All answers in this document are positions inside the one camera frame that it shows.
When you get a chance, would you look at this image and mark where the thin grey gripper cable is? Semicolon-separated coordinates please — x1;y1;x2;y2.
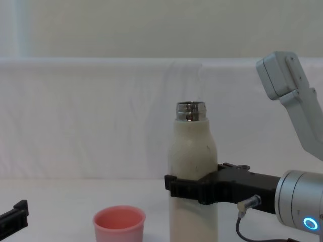
236;194;291;242

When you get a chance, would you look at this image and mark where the pink plastic cup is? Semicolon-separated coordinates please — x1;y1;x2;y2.
92;205;146;242

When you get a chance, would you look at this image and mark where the cream vacuum bottle steel neck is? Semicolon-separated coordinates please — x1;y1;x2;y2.
168;100;219;242

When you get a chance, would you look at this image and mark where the white curtain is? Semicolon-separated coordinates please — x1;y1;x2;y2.
0;57;323;181

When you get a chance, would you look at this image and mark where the white table cloth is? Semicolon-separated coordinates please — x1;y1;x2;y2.
0;177;323;242

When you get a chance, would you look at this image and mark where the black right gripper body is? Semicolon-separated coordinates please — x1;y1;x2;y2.
200;168;281;215

